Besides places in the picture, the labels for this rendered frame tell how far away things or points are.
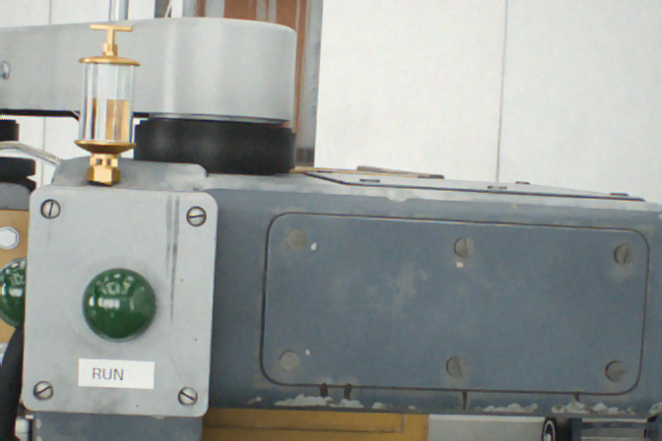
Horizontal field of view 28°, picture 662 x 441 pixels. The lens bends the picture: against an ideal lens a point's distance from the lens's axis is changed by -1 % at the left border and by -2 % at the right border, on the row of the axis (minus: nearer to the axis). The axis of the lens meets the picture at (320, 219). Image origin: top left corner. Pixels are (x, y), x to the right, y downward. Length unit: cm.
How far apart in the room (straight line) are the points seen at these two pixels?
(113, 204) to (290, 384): 12
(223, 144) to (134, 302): 19
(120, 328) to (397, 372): 14
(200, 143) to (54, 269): 18
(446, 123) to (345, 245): 530
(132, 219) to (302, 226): 9
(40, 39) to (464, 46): 515
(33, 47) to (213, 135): 17
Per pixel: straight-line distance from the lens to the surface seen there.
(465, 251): 59
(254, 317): 59
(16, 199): 97
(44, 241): 53
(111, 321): 52
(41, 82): 80
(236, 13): 108
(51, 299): 53
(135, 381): 54
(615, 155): 609
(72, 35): 78
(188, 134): 69
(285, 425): 84
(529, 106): 597
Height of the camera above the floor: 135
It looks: 3 degrees down
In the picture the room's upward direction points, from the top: 3 degrees clockwise
